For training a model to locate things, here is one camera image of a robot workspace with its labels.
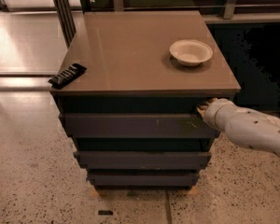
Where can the beige padded gripper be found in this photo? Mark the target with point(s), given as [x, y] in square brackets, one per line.
[212, 112]

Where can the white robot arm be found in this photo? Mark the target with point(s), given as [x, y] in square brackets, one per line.
[245, 127]

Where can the white paper bowl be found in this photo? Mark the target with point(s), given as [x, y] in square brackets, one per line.
[190, 52]

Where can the black ridged tray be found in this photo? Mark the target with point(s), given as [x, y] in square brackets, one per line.
[67, 75]

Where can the dark metal post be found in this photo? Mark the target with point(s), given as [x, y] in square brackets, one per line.
[66, 20]

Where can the grey drawer cabinet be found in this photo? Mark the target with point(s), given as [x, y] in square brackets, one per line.
[130, 70]

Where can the grey drawer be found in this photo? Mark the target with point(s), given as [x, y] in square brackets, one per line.
[150, 180]
[129, 160]
[177, 126]

